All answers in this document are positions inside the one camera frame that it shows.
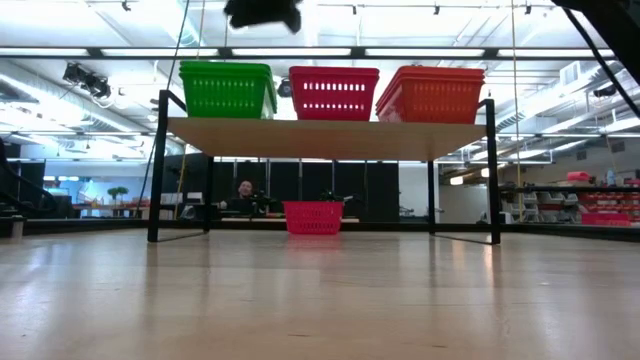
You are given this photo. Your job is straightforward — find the black ceiling spotlights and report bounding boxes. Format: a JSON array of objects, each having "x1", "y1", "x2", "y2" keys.
[{"x1": 62, "y1": 62, "x2": 112, "y2": 100}]

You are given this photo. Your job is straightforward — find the rack with red bins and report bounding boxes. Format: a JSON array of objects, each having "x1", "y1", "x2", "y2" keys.
[{"x1": 499, "y1": 169, "x2": 640, "y2": 227}]

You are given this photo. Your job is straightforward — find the black hanging cable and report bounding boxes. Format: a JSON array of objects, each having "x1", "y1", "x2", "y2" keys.
[{"x1": 137, "y1": 0, "x2": 192, "y2": 219}]

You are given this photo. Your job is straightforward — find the wooden shelf with black legs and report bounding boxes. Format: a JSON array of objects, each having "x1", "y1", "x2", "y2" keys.
[{"x1": 147, "y1": 88, "x2": 502, "y2": 246}]

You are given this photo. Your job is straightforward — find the green plastic basket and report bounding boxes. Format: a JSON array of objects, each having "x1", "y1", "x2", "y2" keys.
[
  {"x1": 180, "y1": 69, "x2": 278, "y2": 120},
  {"x1": 178, "y1": 63, "x2": 277, "y2": 75},
  {"x1": 178, "y1": 60, "x2": 274, "y2": 69}
]

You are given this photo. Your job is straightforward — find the person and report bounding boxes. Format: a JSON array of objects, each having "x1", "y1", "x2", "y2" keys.
[{"x1": 218, "y1": 179, "x2": 269, "y2": 217}]

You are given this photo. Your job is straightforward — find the red plastic basket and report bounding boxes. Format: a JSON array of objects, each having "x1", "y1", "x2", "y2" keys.
[
  {"x1": 289, "y1": 69, "x2": 380, "y2": 122},
  {"x1": 282, "y1": 200, "x2": 345, "y2": 236},
  {"x1": 288, "y1": 65, "x2": 381, "y2": 76}
]

